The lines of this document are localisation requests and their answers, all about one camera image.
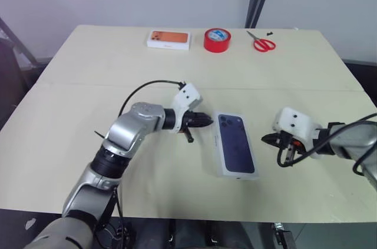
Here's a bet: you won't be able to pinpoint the black metal stand frame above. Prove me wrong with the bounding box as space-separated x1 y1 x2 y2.
0 15 45 109

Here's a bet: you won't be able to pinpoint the white floor scrap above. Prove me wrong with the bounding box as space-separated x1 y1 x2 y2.
24 217 38 231

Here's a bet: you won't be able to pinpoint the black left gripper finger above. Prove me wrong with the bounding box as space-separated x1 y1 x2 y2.
193 119 215 128
193 112 214 121

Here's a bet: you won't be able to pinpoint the black table clamp bracket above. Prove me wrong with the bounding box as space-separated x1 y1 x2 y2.
272 221 296 249

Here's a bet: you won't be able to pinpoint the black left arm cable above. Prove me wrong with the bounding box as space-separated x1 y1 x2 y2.
118 79 185 118

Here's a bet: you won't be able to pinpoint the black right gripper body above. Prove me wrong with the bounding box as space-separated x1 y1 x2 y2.
276 130 307 164

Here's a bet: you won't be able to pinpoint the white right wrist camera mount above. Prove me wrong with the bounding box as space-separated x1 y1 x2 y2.
271 107 324 161

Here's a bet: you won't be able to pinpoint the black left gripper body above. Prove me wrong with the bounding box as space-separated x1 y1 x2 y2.
179 110 197 144

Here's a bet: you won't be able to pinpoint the orange print phone box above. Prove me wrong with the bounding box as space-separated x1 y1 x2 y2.
145 28 193 52

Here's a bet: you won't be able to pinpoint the red handled scissors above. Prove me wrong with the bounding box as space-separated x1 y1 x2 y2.
246 30 277 53

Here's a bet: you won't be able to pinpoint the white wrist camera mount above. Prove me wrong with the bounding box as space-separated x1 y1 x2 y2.
271 107 324 161
170 82 204 135

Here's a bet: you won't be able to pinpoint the red tape roll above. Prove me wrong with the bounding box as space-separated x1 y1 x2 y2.
203 27 232 55

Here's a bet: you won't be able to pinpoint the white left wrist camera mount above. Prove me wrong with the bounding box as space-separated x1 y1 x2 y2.
170 82 204 135

